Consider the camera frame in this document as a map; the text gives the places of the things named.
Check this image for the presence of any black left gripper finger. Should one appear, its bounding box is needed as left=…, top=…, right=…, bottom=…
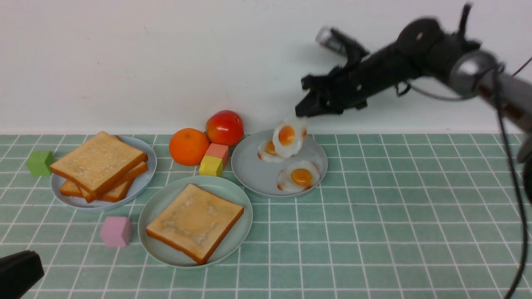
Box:
left=0, top=250, right=45, bottom=299

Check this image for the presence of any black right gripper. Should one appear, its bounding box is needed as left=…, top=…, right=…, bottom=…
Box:
left=295, top=44, right=416, bottom=118

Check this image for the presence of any fried egg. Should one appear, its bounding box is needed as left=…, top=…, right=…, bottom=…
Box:
left=258, top=139, right=286, bottom=163
left=272, top=117, right=308, bottom=158
left=277, top=160, right=321, bottom=193

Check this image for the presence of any toast slice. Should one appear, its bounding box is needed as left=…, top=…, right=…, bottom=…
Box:
left=82, top=162, right=148, bottom=201
left=145, top=184, right=244, bottom=265
left=59, top=179, right=134, bottom=203
left=51, top=131, right=148, bottom=197

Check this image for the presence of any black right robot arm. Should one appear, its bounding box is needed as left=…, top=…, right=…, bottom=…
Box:
left=295, top=18, right=532, bottom=198

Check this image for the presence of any grey plate with eggs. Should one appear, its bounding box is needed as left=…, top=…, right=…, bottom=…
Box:
left=231, top=129, right=328, bottom=198

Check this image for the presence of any red apple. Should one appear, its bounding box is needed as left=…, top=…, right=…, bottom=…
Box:
left=205, top=110, right=244, bottom=147

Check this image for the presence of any pink wooden cube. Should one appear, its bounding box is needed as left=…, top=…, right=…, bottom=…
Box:
left=99, top=216, right=133, bottom=248

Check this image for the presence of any salmon wooden cube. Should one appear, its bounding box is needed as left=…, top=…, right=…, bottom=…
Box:
left=205, top=143, right=229, bottom=168

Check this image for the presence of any green checkered tablecloth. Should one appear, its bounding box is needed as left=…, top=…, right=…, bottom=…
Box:
left=0, top=134, right=521, bottom=299

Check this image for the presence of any green wooden cube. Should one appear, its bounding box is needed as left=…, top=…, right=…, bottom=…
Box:
left=25, top=150, right=56, bottom=177

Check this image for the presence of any yellow wooden cube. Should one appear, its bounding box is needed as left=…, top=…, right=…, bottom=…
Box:
left=198, top=155, right=224, bottom=177

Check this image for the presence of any orange fruit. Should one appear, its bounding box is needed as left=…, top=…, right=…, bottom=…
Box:
left=168, top=127, right=210, bottom=166

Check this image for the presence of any grey plate with bread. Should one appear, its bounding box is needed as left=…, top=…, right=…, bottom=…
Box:
left=51, top=135, right=158, bottom=212

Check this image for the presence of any light green empty plate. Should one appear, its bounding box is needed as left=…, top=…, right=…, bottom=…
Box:
left=138, top=176, right=253, bottom=267

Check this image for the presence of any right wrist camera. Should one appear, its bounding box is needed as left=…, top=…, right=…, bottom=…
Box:
left=315, top=26, right=370, bottom=64

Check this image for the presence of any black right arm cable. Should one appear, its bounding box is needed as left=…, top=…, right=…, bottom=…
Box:
left=395, top=56, right=532, bottom=299

